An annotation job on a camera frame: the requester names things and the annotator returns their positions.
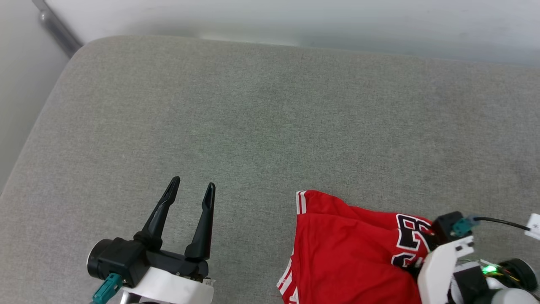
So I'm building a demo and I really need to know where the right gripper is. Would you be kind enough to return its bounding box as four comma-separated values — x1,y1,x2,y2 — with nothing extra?
417,236,507,304

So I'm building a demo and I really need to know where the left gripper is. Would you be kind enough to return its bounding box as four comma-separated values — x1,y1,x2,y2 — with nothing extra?
122,176,216,304

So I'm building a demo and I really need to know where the red and white basketball jersey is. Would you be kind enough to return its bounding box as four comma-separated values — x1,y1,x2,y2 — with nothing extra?
276,190,437,304

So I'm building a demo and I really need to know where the grey fabric sofa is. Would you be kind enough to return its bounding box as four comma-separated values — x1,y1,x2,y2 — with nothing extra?
0,35,540,304

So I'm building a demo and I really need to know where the teal connector with black cable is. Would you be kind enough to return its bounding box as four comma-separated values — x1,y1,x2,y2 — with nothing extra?
452,215,530,237

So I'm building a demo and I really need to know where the teal left camera connector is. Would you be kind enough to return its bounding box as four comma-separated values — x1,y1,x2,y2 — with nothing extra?
92,273,124,304

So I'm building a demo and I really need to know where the white cable tag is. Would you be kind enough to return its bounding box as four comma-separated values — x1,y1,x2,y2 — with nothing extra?
526,213,540,240

